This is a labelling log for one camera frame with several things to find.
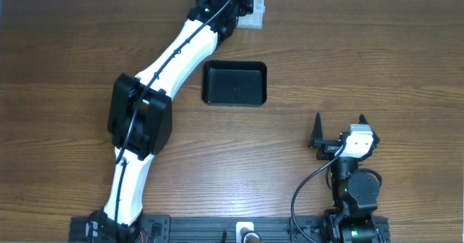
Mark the black tray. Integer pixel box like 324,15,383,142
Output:
201,59,268,108

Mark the black cable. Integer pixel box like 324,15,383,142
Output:
290,144,347,243
114,0,242,166

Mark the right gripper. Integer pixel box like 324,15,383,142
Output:
307,112,381,161

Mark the mounting rail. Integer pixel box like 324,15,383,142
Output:
68,215,392,243

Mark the white test tube rack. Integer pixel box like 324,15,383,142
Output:
235,0,266,30

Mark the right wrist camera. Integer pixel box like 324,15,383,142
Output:
340,123,375,159

